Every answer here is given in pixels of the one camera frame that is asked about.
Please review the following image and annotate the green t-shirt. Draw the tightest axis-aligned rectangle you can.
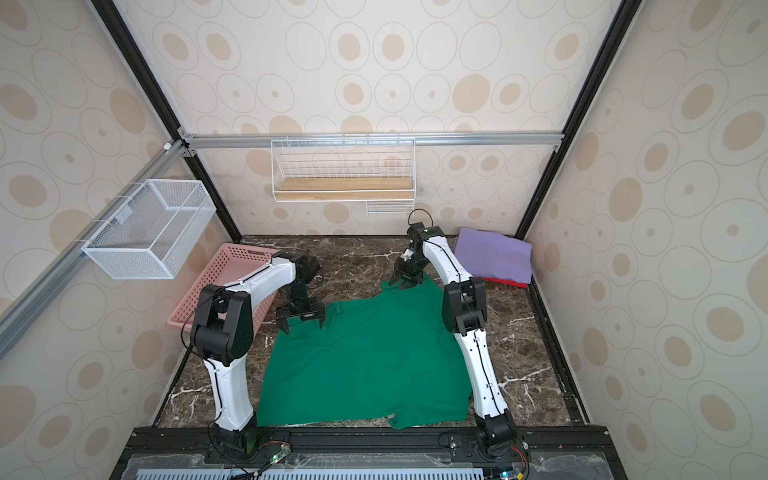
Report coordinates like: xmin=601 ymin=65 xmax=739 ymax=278
xmin=257 ymin=279 xmax=472 ymax=429

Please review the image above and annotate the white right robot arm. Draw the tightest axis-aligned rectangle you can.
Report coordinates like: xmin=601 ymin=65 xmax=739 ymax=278
xmin=309 ymin=222 xmax=517 ymax=447

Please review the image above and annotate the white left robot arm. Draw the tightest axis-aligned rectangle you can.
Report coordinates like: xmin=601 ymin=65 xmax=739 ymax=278
xmin=189 ymin=252 xmax=326 ymax=455

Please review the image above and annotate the pink plastic basket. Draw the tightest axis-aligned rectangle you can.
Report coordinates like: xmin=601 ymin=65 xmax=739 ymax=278
xmin=167 ymin=242 xmax=281 ymax=337

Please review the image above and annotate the folded purple t-shirt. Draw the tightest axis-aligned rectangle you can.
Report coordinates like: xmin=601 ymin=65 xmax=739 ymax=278
xmin=454 ymin=228 xmax=532 ymax=284

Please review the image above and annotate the folded red t-shirt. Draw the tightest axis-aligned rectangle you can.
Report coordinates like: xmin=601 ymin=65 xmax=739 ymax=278
xmin=483 ymin=277 xmax=528 ymax=289

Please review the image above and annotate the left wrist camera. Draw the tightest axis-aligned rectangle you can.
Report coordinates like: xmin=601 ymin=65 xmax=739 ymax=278
xmin=295 ymin=255 xmax=320 ymax=284

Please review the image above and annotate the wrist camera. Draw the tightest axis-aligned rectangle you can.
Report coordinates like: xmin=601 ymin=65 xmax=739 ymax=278
xmin=295 ymin=255 xmax=320 ymax=284
xmin=407 ymin=222 xmax=430 ymax=245

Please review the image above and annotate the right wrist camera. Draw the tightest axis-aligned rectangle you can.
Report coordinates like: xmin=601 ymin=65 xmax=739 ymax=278
xmin=407 ymin=222 xmax=430 ymax=245

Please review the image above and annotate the white wire wall shelf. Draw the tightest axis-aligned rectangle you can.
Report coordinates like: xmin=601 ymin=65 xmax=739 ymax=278
xmin=270 ymin=144 xmax=417 ymax=214

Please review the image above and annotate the white mesh wall basket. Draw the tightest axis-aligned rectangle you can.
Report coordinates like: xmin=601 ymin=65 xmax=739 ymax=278
xmin=81 ymin=179 xmax=216 ymax=280

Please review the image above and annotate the aluminium wall rail back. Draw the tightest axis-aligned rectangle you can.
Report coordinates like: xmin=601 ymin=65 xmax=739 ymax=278
xmin=184 ymin=131 xmax=564 ymax=150

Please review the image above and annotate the aluminium wall rail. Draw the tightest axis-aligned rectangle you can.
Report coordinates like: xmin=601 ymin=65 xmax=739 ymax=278
xmin=184 ymin=131 xmax=564 ymax=150
xmin=1 ymin=140 xmax=184 ymax=358

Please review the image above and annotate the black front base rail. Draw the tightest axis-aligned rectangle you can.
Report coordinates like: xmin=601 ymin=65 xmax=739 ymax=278
xmin=110 ymin=425 xmax=627 ymax=479

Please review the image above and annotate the aluminium wall rail left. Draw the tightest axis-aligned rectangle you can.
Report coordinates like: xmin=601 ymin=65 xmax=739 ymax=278
xmin=1 ymin=140 xmax=184 ymax=358

